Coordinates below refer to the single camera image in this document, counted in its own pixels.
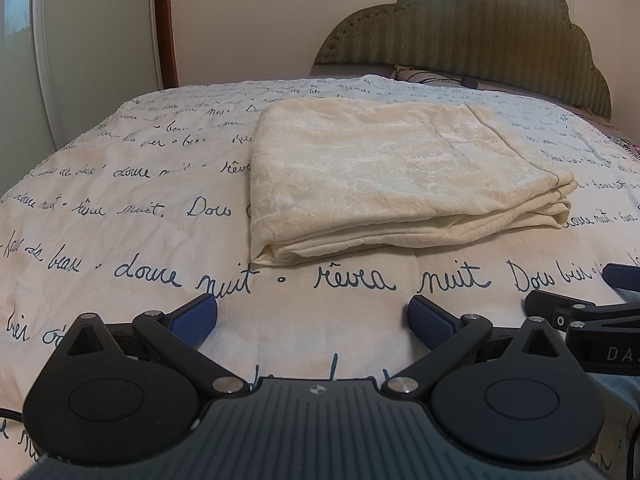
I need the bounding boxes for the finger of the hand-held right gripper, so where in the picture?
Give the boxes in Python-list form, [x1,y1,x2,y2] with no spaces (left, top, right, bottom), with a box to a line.
[602,262,640,306]
[524,290,596,333]

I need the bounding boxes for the white flower-print wardrobe door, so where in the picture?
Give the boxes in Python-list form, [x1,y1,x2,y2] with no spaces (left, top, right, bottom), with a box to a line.
[0,0,166,196]

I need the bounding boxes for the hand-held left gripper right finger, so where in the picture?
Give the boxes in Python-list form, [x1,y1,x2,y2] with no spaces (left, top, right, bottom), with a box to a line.
[382,296,573,403]

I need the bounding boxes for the white script-printed blanket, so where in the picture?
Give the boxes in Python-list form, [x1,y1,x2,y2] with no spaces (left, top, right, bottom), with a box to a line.
[0,75,640,480]

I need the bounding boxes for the cream textured pants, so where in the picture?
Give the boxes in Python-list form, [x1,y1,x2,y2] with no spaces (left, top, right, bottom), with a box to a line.
[248,95,578,267]

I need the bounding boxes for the olive cloud-shaped headboard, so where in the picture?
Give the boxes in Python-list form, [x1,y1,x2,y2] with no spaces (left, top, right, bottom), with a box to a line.
[314,0,613,118]

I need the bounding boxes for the patterned pillow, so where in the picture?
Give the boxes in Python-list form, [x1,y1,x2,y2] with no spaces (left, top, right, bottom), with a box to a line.
[390,64,481,86]

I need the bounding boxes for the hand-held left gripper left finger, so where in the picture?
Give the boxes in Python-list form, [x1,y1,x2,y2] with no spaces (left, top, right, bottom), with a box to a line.
[55,293,249,403]

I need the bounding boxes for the brown wooden door frame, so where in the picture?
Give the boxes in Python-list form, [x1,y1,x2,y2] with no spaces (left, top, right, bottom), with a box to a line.
[152,0,180,88]

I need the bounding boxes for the person's blue-grey clothing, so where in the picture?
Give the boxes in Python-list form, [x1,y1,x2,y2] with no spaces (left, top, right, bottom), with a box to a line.
[590,372,640,480]

